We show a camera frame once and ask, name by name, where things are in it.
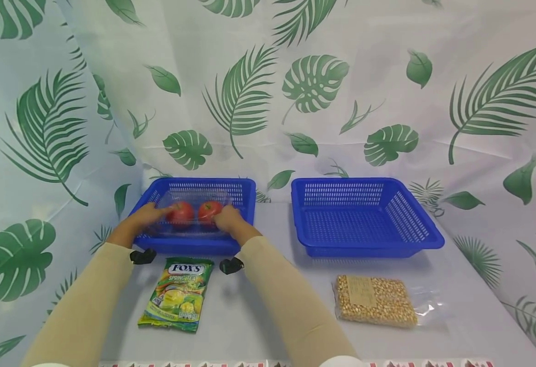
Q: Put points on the black wrist band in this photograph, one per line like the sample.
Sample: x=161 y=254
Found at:
x=231 y=265
x=143 y=256

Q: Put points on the person's right fingers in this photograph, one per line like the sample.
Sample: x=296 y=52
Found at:
x=220 y=220

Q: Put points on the person's left hand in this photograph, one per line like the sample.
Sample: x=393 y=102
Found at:
x=150 y=216

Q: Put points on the person's right hand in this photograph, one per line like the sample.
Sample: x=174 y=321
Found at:
x=230 y=220

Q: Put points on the person's left fingers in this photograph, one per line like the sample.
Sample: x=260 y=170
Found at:
x=166 y=210

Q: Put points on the clear plastic box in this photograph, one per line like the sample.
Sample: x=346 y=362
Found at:
x=196 y=195

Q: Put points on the clear bag of corn kernels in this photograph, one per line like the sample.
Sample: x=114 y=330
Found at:
x=378 y=303

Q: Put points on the blue plastic basket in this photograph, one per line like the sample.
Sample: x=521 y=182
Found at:
x=355 y=224
x=194 y=245

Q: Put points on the person's right forearm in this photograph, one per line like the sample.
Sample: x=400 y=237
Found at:
x=290 y=300

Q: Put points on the person's left forearm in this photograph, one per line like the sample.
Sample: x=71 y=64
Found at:
x=84 y=300

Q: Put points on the red tomato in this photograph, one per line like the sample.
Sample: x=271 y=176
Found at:
x=208 y=210
x=183 y=211

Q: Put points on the green candy packet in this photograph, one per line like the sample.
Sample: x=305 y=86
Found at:
x=178 y=295

